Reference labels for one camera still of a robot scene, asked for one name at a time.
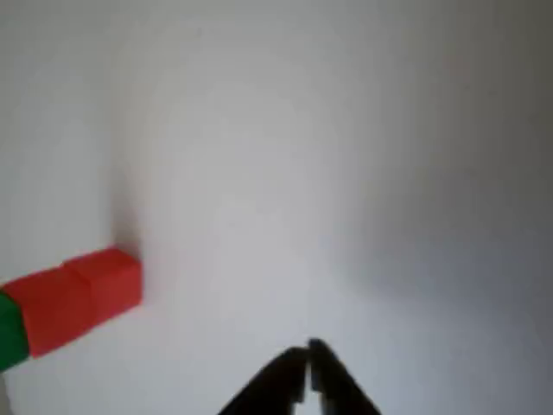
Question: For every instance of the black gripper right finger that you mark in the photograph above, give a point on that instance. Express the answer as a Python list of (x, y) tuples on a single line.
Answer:
[(341, 384)]

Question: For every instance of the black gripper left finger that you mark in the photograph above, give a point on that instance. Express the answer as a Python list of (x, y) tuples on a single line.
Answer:
[(272, 384)]

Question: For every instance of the green cube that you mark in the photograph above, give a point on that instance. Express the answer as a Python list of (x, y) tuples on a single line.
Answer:
[(10, 333)]

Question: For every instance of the red block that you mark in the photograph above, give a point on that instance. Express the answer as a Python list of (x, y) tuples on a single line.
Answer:
[(56, 311), (112, 285)]

